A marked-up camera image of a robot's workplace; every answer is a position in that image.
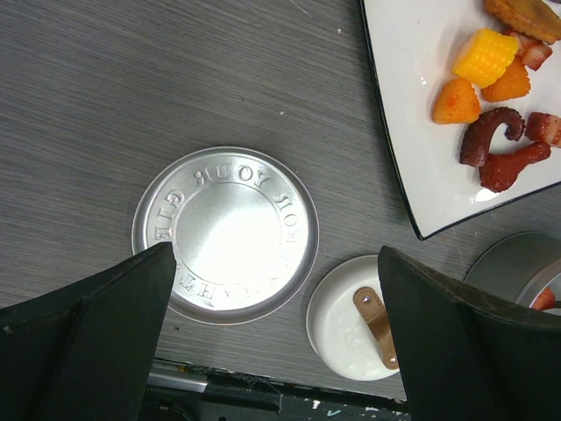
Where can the orange fried food piece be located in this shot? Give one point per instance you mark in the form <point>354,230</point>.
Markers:
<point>513,84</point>

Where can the white lid with leather strap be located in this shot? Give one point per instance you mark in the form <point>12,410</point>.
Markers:
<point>337,322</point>

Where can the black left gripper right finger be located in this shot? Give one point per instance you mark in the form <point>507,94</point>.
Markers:
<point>465,354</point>

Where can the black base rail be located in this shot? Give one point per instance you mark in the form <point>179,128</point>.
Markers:
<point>184,391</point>

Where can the orange ridged food piece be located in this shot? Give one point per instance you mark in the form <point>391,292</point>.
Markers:
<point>533,18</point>

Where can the orange strawberry shaped piece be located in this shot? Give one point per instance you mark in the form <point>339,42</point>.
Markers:
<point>456,103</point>

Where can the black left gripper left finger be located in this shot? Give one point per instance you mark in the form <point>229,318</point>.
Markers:
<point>84,351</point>

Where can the yellow corn piece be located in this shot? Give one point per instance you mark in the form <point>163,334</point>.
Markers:
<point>484,58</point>

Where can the white square plate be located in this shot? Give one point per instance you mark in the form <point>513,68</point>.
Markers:
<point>412,45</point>

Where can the shallow round metal tin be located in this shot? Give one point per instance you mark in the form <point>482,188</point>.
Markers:
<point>518,268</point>

